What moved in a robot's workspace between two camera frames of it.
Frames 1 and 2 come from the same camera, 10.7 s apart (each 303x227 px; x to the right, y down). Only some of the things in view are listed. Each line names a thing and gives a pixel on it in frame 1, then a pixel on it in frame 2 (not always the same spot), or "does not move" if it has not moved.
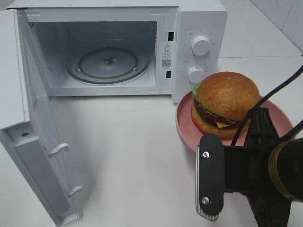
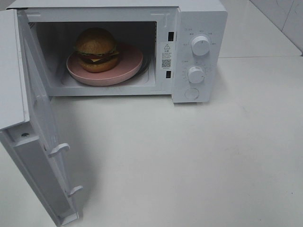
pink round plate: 281,119 to 130,60
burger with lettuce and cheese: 221,101 to 97,50
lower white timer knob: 196,74 does not move
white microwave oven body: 127,48 does not move
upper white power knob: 200,45 does not move
